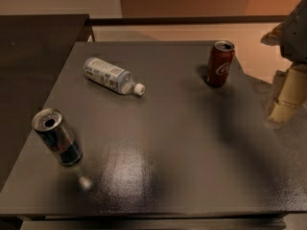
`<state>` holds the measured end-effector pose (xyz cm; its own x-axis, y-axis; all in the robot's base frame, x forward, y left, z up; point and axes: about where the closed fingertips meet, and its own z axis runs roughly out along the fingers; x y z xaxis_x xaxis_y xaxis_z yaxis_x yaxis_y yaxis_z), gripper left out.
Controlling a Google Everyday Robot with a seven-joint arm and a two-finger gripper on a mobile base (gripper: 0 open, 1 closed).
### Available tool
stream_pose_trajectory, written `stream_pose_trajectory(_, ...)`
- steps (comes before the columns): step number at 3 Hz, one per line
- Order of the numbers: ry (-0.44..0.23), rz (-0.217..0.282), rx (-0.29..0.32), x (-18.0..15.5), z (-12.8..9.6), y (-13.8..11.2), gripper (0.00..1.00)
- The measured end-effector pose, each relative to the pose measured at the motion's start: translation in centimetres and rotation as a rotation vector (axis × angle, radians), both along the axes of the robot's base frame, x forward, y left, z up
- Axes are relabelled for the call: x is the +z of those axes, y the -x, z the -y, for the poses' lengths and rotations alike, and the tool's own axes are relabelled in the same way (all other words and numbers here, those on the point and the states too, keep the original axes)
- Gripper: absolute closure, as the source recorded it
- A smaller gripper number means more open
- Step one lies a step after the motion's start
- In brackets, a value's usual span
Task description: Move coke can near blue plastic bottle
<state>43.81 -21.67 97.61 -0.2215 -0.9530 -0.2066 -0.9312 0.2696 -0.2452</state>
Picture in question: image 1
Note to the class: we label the clear plastic water bottle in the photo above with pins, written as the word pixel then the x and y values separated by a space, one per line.
pixel 112 77

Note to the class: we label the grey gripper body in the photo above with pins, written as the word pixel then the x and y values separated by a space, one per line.
pixel 295 37

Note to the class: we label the red coke can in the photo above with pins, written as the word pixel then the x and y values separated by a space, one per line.
pixel 219 63

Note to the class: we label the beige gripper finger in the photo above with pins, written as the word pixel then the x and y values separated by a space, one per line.
pixel 273 37
pixel 289 92

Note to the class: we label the dark energy drink can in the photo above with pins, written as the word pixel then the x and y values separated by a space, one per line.
pixel 52 128

